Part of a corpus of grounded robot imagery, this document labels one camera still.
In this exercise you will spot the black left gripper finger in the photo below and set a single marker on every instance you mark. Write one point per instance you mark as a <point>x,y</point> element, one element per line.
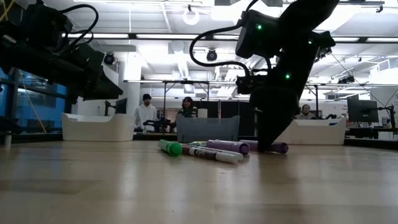
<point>99,88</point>

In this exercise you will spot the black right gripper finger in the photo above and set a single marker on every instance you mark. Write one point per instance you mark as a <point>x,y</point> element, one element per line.
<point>273,118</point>

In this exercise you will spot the purple highlighter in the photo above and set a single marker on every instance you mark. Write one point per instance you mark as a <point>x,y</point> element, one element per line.
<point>227,146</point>
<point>280,147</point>

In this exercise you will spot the light green highlighter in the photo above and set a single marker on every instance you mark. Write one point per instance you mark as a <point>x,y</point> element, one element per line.
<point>197,143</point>

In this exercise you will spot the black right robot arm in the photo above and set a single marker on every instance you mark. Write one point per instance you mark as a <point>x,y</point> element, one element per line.
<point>308,15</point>

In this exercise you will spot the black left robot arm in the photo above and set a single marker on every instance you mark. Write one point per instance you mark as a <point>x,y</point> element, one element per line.
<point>31,62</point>

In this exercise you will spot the black computer monitor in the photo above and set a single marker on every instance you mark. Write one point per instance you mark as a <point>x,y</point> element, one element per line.
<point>362,110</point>
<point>121,106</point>

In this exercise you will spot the person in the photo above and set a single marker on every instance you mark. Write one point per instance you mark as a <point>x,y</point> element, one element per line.
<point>186,110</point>
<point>306,114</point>
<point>145,115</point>

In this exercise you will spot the white plastic bin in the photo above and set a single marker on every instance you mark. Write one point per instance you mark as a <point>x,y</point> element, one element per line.
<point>98,127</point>
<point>311,133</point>

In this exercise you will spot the black partition panels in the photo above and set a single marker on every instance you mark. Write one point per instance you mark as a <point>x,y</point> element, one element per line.
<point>230,112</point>

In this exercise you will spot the purple cap dry-erase marker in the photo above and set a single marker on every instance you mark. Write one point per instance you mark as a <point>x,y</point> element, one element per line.
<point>233,153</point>

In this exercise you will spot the black background robot device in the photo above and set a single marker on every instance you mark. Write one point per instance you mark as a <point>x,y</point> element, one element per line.
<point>157,124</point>

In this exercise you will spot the grey translucent plastic bin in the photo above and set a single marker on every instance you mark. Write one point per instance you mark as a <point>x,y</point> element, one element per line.
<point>206,129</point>

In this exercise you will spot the white paper roll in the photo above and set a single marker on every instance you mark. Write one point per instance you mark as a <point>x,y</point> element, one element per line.
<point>202,113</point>

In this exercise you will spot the maroon cap dry-erase marker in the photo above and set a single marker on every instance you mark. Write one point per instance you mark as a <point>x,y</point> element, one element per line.
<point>211,155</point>

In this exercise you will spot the white cup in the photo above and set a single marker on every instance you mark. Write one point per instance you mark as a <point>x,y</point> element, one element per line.
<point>7,138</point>

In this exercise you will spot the black boom stand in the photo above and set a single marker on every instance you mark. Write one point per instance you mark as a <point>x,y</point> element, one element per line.
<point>392,118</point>

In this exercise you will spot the round white ceiling light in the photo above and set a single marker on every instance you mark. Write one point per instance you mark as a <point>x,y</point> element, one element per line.
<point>191,17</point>

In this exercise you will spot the black ceiling camera cluster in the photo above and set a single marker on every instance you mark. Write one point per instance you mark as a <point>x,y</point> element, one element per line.
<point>323,53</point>

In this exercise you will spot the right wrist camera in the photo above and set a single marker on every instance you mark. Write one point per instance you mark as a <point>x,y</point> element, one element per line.
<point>248,84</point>

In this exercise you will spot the black aluminium table frame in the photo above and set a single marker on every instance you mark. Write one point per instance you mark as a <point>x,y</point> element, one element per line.
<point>155,137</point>

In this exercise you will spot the black background gantry frame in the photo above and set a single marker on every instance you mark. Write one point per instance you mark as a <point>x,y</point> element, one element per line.
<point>186,82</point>

